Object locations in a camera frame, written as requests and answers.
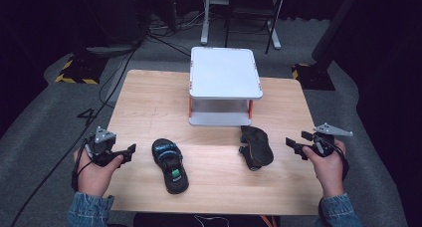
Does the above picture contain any black yellow striped base plate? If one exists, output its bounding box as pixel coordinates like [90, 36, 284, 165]
[291, 63, 336, 92]
[54, 55, 109, 86]

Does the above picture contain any black slanted pole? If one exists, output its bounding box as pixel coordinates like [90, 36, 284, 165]
[311, 0, 363, 70]

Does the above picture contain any black sandal with blue straps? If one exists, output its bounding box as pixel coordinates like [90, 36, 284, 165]
[151, 137, 190, 195]

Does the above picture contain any bundle of floor cables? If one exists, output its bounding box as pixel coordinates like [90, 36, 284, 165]
[144, 10, 207, 57]

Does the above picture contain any person's right hand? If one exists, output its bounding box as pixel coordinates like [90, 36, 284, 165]
[302, 138, 348, 199]

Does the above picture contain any hand-held gripper black cable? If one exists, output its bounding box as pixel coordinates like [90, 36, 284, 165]
[71, 137, 98, 193]
[316, 136, 350, 182]

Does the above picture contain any white metal stand leg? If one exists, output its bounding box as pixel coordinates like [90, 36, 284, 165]
[199, 0, 214, 46]
[268, 17, 283, 51]

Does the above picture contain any orange strap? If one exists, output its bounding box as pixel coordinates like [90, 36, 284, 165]
[259, 214, 279, 227]

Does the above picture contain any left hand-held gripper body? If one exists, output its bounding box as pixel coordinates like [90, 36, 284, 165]
[87, 126, 128, 167]

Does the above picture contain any thin white cord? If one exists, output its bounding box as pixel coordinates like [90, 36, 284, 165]
[193, 214, 231, 227]

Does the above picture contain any long black floor cable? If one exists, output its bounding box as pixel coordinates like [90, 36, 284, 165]
[9, 37, 147, 227]

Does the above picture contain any right hand-held gripper black cable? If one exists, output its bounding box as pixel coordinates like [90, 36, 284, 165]
[316, 136, 350, 182]

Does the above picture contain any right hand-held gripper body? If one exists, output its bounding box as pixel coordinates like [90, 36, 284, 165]
[310, 121, 353, 158]

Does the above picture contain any person's left hand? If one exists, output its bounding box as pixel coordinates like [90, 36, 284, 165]
[73, 148, 124, 198]

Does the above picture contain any left hand-held gripper black cable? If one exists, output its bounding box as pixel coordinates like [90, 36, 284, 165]
[71, 137, 98, 193]

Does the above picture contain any white two-tier shoe rack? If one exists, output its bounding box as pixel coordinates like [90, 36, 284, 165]
[187, 46, 264, 127]

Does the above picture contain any grey flat floor box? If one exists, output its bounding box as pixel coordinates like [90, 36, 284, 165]
[85, 45, 136, 57]

